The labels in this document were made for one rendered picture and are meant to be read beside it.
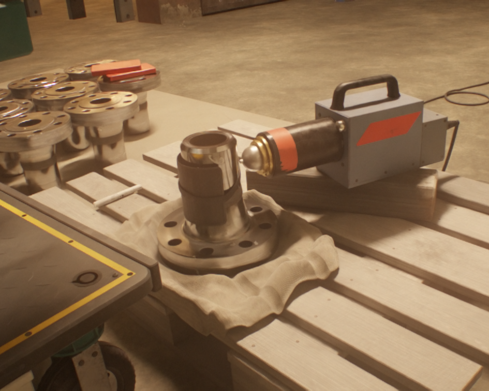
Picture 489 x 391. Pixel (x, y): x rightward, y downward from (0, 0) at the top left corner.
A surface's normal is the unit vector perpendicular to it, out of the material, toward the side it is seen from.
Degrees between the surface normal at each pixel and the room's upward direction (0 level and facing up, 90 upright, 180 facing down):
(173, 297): 80
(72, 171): 0
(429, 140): 90
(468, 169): 0
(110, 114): 90
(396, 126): 90
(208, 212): 90
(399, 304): 0
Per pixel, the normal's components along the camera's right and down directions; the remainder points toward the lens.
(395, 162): 0.44, 0.36
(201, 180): -0.14, 0.44
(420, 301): -0.07, -0.90
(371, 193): -0.36, 0.43
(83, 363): 0.77, 0.23
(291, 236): -0.73, -0.44
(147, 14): -0.72, 0.34
